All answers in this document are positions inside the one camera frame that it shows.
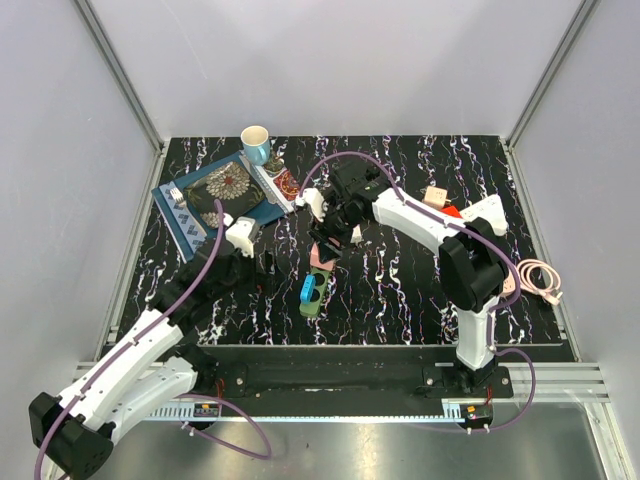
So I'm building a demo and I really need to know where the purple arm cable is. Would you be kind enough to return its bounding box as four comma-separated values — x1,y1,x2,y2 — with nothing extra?
33,199,274,480
302,151,539,434

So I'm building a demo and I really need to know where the pink cube socket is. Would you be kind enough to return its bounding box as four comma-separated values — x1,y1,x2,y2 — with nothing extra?
310,243,336,272

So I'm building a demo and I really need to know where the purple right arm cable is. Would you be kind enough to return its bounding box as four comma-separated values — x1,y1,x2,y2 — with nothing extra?
302,151,539,434

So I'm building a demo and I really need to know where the teal ceramic mug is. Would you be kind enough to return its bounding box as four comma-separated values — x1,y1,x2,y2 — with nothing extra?
240,125,271,166

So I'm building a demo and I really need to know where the pink coiled cable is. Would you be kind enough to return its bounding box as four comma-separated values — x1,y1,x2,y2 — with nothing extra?
518,258,563,306

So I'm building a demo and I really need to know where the green power strip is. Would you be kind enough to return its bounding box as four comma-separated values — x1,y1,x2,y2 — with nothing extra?
299,267,330,318

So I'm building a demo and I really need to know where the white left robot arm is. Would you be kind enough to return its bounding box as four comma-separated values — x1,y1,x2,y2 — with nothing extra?
28,235,266,479

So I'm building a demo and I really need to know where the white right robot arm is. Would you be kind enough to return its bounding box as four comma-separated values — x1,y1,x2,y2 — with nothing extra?
295,152,514,397

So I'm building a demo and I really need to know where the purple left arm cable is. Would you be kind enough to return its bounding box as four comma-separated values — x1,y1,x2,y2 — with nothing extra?
33,199,274,480

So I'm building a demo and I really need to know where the red cube socket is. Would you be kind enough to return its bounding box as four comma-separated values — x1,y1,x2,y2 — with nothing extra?
441,205,462,219

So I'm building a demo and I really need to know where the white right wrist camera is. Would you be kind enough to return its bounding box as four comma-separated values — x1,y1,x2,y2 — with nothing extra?
294,188,326,222

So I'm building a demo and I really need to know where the blue plug adapter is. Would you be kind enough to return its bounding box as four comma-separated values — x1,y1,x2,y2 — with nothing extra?
300,274,316,305

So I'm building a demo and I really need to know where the silver fork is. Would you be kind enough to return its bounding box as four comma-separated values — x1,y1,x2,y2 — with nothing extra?
169,187,206,236

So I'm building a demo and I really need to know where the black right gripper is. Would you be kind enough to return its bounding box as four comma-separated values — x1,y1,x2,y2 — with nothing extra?
307,203,364,264

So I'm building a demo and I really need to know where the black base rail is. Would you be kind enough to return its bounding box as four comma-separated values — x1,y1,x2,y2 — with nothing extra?
171,344,514,419

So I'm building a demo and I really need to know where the beige cube socket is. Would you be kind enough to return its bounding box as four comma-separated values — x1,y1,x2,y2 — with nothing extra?
422,186,449,210

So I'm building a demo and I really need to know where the dark floral square plate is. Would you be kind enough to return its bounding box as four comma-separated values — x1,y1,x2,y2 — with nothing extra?
184,161,265,229

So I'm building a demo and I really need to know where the pink round socket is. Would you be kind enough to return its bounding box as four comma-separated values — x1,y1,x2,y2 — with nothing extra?
500,272,520,299

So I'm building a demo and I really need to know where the white triangular power strip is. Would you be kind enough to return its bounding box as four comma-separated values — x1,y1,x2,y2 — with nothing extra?
460,194,508,237

